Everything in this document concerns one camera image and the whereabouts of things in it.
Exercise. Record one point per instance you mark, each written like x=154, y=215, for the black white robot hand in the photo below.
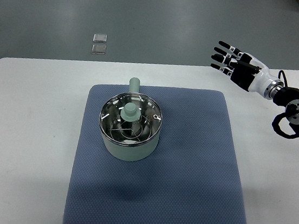
x=246, y=71

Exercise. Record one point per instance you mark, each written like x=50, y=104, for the glass pot lid green knob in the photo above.
x=130, y=107

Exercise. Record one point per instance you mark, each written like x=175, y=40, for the green steel pot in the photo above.
x=133, y=153

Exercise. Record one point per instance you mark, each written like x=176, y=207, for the blue quilted mat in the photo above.
x=191, y=177

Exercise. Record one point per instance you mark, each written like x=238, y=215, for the lower metal floor plate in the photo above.
x=99, y=49

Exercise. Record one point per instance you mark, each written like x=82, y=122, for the metal floor plate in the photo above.
x=99, y=37
x=99, y=49

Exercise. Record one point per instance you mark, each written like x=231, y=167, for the upper metal floor plate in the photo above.
x=99, y=37

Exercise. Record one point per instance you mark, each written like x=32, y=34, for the wire steaming rack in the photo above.
x=123, y=131

